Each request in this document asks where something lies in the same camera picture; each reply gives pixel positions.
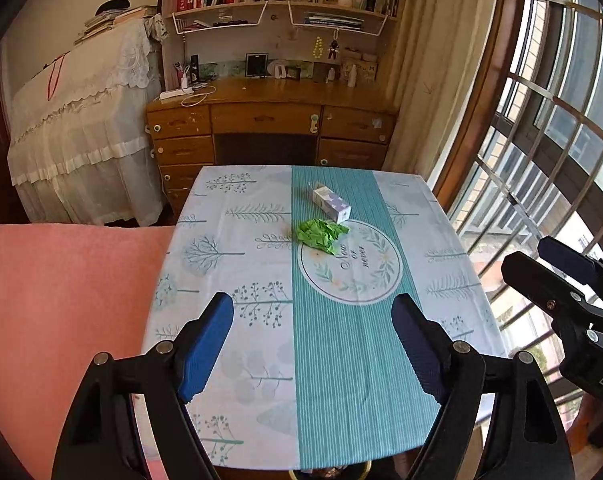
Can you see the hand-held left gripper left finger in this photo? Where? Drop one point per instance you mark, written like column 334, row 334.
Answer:
column 204, row 345

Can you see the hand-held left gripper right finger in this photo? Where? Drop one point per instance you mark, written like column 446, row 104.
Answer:
column 421, row 345

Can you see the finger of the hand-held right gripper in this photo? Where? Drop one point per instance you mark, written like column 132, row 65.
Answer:
column 531, row 280
column 566, row 259

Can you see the green paper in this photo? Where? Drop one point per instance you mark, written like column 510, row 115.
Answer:
column 321, row 234

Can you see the cream rimmed blue trash bin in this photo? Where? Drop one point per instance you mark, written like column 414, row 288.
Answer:
column 295, row 474

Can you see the small white patterned box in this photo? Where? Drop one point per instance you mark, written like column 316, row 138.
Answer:
column 331, row 202

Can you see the person's right hand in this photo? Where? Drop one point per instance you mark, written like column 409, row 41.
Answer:
column 580, row 422

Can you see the pink bed blanket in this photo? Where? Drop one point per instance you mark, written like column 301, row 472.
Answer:
column 56, row 310

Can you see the wooden desk with drawers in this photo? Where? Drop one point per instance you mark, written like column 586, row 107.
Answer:
column 261, row 117

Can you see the beige curtain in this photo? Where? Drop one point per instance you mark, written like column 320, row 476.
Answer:
column 431, row 60

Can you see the white lace furniture cover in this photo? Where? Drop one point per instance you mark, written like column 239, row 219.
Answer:
column 81, row 135

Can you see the white drawer safety lock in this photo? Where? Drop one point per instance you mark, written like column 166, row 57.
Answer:
column 314, row 122

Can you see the white power strip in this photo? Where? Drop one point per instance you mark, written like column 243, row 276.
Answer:
column 176, row 94

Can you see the white bottle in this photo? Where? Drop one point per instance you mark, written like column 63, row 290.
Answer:
column 354, row 75

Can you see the black bottle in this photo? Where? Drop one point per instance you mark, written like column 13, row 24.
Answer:
column 195, row 67

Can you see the hanging dark doll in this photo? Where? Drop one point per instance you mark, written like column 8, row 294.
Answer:
column 334, row 50

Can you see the wooden bookshelf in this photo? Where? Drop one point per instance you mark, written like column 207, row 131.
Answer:
column 276, row 30

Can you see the stack of books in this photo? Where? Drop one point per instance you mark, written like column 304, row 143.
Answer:
column 111, row 20

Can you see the black hat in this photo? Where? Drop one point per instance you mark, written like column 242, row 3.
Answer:
column 113, row 6

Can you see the wooden window frame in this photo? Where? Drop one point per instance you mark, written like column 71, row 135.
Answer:
column 486, row 110

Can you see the black photo frame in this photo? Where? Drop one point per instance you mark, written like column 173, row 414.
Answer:
column 257, row 65

